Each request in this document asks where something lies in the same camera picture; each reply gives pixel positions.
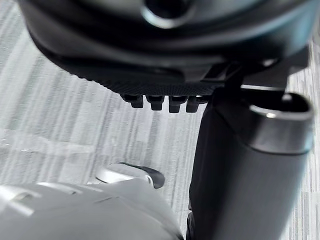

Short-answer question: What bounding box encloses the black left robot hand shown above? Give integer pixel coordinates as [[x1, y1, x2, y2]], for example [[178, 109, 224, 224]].
[[17, 0, 320, 240]]

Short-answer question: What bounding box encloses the dark robot foot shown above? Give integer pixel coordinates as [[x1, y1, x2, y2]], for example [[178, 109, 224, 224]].
[[142, 166, 166, 189]]

